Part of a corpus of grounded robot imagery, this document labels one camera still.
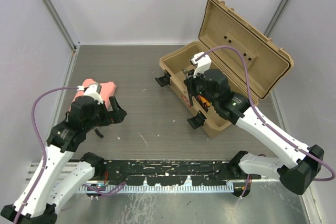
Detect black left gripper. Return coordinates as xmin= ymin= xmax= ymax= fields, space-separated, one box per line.
xmin=85 ymin=95 xmax=126 ymax=131

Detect orange stubby screwdriver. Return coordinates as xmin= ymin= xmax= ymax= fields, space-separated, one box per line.
xmin=197 ymin=95 xmax=211 ymax=112

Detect tan plastic tool case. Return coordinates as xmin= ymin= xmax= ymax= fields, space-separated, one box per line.
xmin=156 ymin=0 xmax=294 ymax=138

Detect small black handled hammer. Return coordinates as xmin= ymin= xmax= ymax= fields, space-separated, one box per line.
xmin=182 ymin=68 xmax=193 ymax=107

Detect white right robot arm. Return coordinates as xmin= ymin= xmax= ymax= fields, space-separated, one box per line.
xmin=183 ymin=69 xmax=324 ymax=195

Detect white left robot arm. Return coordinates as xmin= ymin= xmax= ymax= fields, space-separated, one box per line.
xmin=1 ymin=95 xmax=127 ymax=223

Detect pink folded cloth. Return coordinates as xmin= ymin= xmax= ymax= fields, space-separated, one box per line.
xmin=73 ymin=79 xmax=117 ymax=109

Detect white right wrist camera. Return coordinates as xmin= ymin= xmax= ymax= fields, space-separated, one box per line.
xmin=191 ymin=52 xmax=212 ymax=78

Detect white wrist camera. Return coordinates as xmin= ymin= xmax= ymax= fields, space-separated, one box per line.
xmin=83 ymin=82 xmax=103 ymax=104
xmin=191 ymin=52 xmax=212 ymax=78

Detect black handled pliers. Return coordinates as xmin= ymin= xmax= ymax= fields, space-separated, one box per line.
xmin=94 ymin=129 xmax=104 ymax=138

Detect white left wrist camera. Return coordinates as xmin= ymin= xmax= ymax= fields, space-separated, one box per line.
xmin=83 ymin=82 xmax=103 ymax=104

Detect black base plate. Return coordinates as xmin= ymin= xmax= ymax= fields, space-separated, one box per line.
xmin=93 ymin=159 xmax=247 ymax=186

